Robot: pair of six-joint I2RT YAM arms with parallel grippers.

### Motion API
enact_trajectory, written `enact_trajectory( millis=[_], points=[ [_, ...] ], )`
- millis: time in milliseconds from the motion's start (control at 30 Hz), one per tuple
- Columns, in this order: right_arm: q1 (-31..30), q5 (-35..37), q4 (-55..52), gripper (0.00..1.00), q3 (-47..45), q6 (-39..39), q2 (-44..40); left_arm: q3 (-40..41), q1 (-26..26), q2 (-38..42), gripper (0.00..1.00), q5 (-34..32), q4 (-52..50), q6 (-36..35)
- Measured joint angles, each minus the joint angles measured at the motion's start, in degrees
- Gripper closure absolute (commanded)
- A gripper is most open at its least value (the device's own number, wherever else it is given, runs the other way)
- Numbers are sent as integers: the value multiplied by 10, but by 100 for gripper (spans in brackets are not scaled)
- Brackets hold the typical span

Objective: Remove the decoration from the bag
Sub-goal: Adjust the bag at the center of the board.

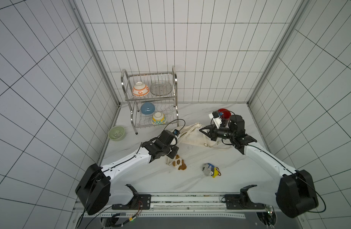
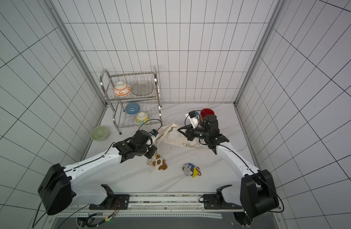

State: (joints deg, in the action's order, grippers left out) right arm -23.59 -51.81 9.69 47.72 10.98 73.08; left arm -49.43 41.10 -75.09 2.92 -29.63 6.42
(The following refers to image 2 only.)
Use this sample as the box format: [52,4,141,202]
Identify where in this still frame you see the brown white plush charm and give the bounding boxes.
[150,153,168,170]

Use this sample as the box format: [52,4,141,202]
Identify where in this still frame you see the cream canvas shoulder bag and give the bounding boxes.
[147,123,202,166]

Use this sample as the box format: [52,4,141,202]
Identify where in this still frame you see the yellow grey plush keychain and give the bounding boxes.
[182,163,202,178]

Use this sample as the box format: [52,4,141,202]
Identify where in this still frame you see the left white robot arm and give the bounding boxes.
[38,130,159,216]

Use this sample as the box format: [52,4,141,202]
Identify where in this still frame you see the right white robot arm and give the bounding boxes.
[178,111,280,219]

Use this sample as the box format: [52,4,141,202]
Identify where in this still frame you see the red black skull mug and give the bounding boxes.
[200,108,215,119]

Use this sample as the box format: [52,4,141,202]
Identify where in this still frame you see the yellow green patterned bowl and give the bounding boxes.
[135,112,150,125]

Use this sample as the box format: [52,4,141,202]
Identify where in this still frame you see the blue ceramic bowl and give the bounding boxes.
[125,102,141,115]

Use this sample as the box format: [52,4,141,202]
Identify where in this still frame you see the pale green bowl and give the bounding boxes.
[91,126,109,141]

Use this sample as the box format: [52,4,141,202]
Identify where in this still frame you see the steel two-tier dish rack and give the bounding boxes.
[99,66,162,134]

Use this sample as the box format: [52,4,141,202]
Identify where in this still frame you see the grey glass plate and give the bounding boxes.
[131,81,154,96]

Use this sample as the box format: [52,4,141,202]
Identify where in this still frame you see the orange white patterned bowl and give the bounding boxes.
[113,81,132,97]

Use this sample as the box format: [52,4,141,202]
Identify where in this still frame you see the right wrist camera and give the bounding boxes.
[185,110,199,129]

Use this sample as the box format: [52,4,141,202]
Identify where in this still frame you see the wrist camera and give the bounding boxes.
[150,129,159,144]
[185,110,199,129]

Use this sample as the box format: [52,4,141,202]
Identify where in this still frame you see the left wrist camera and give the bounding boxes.
[150,129,159,144]

